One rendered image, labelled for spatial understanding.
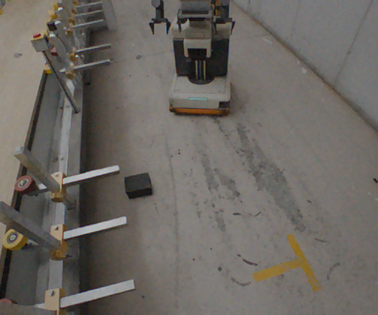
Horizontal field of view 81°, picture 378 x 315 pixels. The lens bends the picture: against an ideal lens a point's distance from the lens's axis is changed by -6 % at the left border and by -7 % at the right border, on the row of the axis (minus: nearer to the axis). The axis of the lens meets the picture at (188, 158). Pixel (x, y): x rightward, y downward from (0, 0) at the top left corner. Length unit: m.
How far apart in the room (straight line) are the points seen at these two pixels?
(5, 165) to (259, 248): 1.60
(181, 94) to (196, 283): 1.65
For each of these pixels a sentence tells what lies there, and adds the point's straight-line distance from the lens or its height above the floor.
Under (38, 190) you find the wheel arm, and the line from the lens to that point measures 1.23.
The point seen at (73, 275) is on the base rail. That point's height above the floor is 0.70.
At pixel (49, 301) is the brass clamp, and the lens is 1.01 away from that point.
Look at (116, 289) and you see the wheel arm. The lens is 0.93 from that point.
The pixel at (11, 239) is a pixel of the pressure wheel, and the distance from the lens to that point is 1.09.
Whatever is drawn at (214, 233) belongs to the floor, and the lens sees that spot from 1.81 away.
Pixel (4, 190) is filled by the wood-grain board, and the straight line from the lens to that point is 1.26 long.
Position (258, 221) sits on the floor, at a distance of 1.88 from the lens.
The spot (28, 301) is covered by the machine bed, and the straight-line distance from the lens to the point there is 1.28.
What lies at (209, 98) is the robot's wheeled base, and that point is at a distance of 2.34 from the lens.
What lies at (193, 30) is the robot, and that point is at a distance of 2.08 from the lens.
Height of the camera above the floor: 1.70
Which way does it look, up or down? 52 degrees down
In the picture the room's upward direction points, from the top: 6 degrees counter-clockwise
